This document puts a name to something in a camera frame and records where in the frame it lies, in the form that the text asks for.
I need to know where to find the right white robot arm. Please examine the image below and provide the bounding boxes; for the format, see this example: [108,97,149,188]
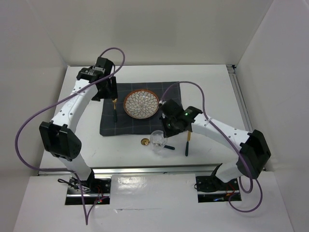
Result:
[159,100,271,189]

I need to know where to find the gold spoon green handle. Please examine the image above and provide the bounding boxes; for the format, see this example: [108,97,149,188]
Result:
[141,138,175,150]

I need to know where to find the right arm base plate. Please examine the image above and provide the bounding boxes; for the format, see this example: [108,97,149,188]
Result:
[194,175,242,203]

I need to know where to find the gold knife green handle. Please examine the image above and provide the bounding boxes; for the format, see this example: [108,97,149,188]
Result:
[185,131,191,157]

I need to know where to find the gold fork green handle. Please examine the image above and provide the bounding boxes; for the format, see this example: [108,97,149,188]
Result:
[112,99,118,123]

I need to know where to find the dark grey checked napkin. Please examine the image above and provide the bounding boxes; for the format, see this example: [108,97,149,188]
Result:
[99,82,181,136]

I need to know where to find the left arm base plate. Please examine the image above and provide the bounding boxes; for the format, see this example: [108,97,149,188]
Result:
[57,177,112,205]

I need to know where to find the floral patterned ceramic plate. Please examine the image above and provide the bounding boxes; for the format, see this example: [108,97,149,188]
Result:
[124,89,159,119]

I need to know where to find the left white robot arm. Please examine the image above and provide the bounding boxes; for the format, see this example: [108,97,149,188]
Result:
[39,57,118,193]

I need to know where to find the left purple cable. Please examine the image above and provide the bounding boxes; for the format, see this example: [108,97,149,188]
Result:
[14,47,126,226]

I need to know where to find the clear drinking glass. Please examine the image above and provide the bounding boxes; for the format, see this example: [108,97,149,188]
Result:
[150,130,168,157]

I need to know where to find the aluminium front rail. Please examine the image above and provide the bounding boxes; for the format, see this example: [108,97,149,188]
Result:
[37,163,220,175]

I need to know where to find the aluminium rail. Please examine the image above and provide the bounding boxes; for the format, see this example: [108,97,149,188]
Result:
[37,163,220,175]
[226,64,266,172]

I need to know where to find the aluminium right side rail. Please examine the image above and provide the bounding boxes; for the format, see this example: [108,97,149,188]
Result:
[226,64,266,172]

